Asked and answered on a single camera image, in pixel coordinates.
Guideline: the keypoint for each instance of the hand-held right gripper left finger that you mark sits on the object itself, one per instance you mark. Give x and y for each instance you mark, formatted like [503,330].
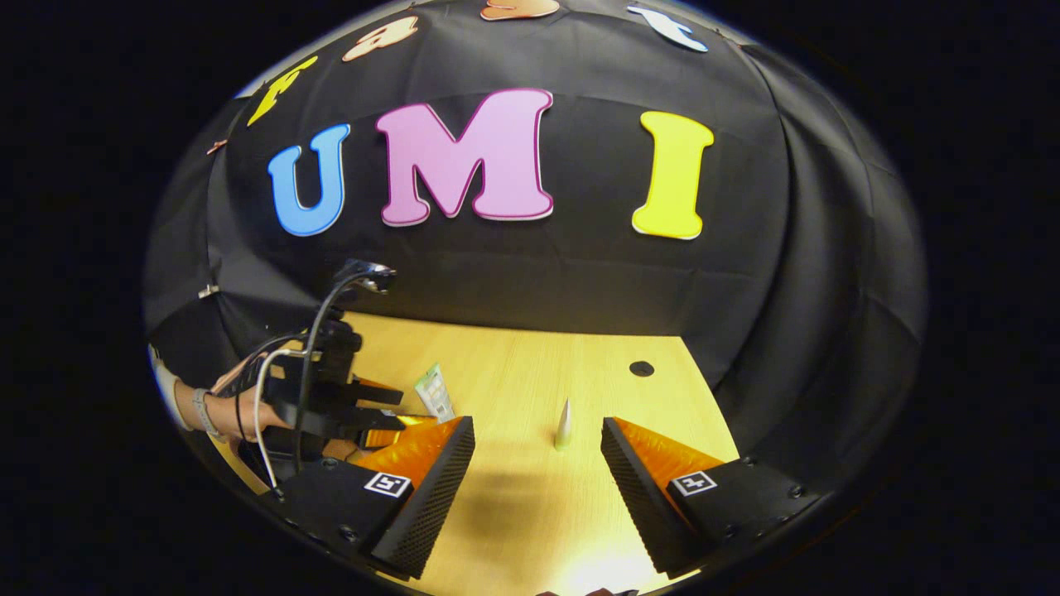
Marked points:
[431,497]

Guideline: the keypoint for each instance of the pink cloth clip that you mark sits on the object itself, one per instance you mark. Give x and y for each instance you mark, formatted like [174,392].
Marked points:
[217,146]

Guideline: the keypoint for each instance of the white cloth clip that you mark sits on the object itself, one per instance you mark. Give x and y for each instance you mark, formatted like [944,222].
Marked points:
[209,291]

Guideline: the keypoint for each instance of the black backdrop cloth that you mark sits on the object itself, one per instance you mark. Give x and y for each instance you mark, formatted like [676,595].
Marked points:
[530,265]

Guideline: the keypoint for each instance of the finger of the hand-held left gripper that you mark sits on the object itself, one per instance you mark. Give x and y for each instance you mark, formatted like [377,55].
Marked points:
[397,428]
[383,391]

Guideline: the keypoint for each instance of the grey wristband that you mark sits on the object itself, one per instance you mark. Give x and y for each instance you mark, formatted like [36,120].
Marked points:
[203,412]

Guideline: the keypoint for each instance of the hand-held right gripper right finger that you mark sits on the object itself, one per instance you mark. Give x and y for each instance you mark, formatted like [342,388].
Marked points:
[642,505]

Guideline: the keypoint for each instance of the green white skin care tube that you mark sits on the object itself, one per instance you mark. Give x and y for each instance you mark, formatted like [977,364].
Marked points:
[436,394]

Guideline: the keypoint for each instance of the silver cone-shaped bottle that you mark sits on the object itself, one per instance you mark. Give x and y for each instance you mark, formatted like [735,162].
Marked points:
[563,429]

